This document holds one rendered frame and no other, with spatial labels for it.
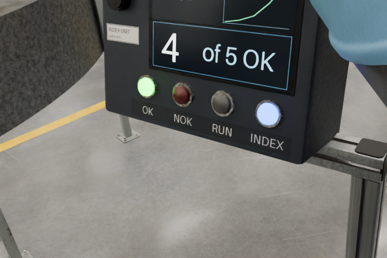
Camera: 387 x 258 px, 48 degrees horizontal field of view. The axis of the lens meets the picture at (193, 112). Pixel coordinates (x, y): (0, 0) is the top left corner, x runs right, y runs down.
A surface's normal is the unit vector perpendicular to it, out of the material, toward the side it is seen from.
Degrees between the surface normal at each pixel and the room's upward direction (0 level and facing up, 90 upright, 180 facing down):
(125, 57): 75
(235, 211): 0
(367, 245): 90
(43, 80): 90
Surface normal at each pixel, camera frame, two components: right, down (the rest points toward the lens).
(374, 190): -0.57, 0.46
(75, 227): -0.12, -0.86
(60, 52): 0.94, 0.07
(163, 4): -0.58, 0.22
